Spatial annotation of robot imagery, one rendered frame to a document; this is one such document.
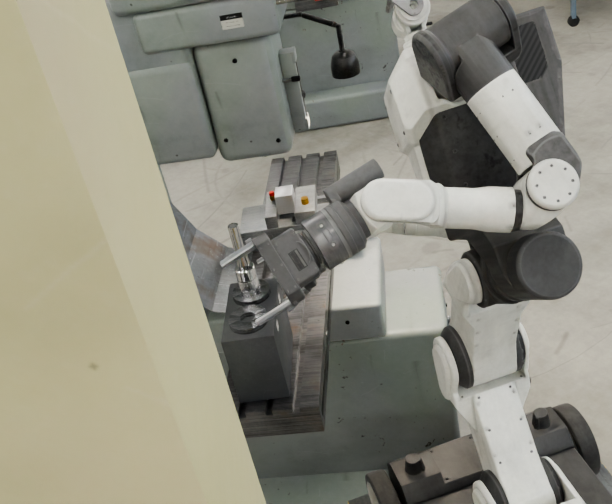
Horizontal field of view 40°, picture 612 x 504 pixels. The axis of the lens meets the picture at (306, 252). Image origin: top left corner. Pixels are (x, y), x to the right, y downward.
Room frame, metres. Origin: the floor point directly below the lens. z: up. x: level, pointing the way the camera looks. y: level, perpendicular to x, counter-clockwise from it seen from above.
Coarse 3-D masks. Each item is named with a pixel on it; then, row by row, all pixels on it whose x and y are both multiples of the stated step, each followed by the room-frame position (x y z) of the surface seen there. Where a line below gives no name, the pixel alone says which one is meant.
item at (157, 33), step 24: (216, 0) 1.90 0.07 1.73; (240, 0) 1.89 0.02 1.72; (264, 0) 1.87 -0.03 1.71; (144, 24) 1.93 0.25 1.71; (168, 24) 1.92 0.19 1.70; (192, 24) 1.91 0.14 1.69; (216, 24) 1.90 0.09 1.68; (240, 24) 1.89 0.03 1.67; (264, 24) 1.88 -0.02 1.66; (144, 48) 1.93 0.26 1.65; (168, 48) 1.92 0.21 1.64
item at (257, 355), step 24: (264, 288) 1.59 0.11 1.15; (240, 312) 1.52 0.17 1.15; (264, 312) 1.50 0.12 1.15; (240, 336) 1.45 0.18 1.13; (264, 336) 1.43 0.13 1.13; (288, 336) 1.58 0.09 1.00; (240, 360) 1.44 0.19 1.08; (264, 360) 1.43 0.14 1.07; (288, 360) 1.51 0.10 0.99; (240, 384) 1.44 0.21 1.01; (264, 384) 1.43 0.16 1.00; (288, 384) 1.44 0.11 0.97
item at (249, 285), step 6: (240, 276) 1.57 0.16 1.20; (246, 276) 1.57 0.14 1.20; (252, 276) 1.57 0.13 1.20; (240, 282) 1.58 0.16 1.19; (246, 282) 1.57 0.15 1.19; (252, 282) 1.57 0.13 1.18; (258, 282) 1.59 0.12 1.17; (240, 288) 1.58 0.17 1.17; (246, 288) 1.57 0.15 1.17; (252, 288) 1.57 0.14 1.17; (258, 288) 1.58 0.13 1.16; (246, 294) 1.57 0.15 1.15; (252, 294) 1.57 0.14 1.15
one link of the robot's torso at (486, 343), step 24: (456, 264) 1.25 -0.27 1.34; (456, 288) 1.26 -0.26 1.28; (480, 288) 1.19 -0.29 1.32; (456, 312) 1.38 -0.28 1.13; (480, 312) 1.27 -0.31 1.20; (504, 312) 1.29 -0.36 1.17; (456, 336) 1.37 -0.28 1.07; (480, 336) 1.30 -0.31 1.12; (504, 336) 1.31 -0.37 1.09; (456, 360) 1.34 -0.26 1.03; (480, 360) 1.32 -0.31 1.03; (504, 360) 1.32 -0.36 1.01
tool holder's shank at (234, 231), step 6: (228, 228) 1.59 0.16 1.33; (234, 228) 1.58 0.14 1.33; (234, 234) 1.58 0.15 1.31; (240, 234) 1.59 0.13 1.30; (234, 240) 1.58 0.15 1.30; (240, 240) 1.58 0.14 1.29; (234, 246) 1.58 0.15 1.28; (240, 246) 1.58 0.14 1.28; (240, 258) 1.58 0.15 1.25; (246, 258) 1.58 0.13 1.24; (240, 264) 1.58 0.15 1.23; (246, 264) 1.58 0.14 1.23
